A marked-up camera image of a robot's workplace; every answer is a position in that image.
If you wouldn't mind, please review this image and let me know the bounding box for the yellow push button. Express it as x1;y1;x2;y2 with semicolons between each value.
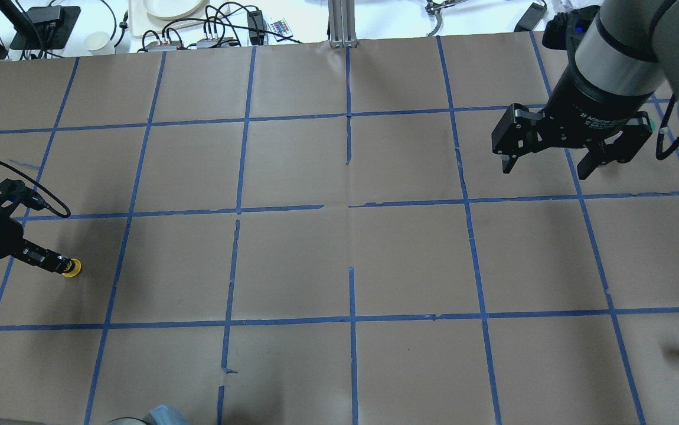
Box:
61;259;83;278

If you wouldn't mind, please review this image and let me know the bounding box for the black tablet stand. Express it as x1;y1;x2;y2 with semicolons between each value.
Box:
0;1;82;51

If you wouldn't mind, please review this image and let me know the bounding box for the black power adapter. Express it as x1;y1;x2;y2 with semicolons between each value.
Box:
513;1;548;32

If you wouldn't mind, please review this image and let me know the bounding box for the white paper cup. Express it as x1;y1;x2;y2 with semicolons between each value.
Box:
83;31;116;56

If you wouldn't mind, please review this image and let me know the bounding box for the beige plate stack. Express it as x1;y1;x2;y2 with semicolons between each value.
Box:
128;1;224;38

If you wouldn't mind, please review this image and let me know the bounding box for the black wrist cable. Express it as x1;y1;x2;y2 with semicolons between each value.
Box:
0;153;72;219

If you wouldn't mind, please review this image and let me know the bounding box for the aluminium frame post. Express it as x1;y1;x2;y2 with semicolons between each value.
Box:
327;0;358;48

